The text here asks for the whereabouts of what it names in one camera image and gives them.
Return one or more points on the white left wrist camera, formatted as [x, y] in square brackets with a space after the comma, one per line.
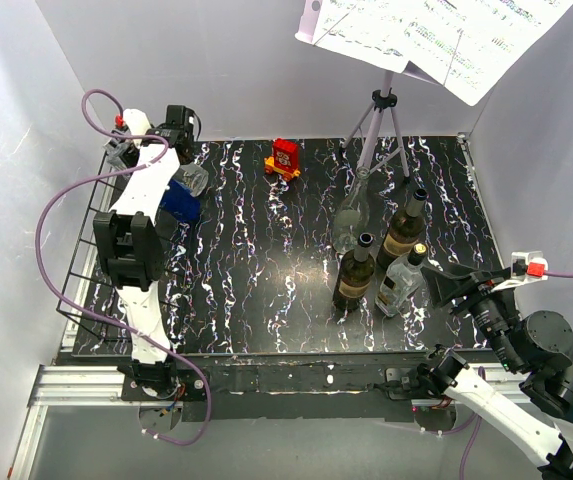
[134, 120]

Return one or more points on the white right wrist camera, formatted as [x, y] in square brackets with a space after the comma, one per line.
[525, 268]

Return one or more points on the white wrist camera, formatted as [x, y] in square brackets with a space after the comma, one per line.
[525, 268]
[134, 120]

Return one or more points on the blue clear vodka bottle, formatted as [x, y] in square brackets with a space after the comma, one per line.
[181, 200]

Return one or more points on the dark red wine bottle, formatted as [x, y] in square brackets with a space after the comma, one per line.
[406, 226]

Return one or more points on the clear square liquor bottle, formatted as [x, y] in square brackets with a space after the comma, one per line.
[403, 277]

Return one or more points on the lilac music stand tripod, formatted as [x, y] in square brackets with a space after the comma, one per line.
[382, 100]

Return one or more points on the black wire wine rack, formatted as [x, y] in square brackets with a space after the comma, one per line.
[104, 315]

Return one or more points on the clear glass bottle top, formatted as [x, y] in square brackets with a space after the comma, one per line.
[193, 177]

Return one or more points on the aluminium rail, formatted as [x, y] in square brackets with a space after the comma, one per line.
[63, 386]

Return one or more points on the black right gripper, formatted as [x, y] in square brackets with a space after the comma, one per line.
[443, 285]

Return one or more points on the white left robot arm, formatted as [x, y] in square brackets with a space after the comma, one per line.
[130, 251]

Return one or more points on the white sheet music pages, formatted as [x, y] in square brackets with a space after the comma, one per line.
[465, 46]

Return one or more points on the black metal base frame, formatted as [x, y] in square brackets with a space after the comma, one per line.
[297, 386]

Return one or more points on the clear round glass bottle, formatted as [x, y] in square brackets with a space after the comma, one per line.
[352, 216]

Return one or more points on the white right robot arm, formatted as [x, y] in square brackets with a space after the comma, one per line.
[538, 348]

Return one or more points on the red yellow toy brick car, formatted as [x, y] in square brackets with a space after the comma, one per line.
[284, 160]

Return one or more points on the green white wine bottle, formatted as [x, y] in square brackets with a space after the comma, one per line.
[356, 270]

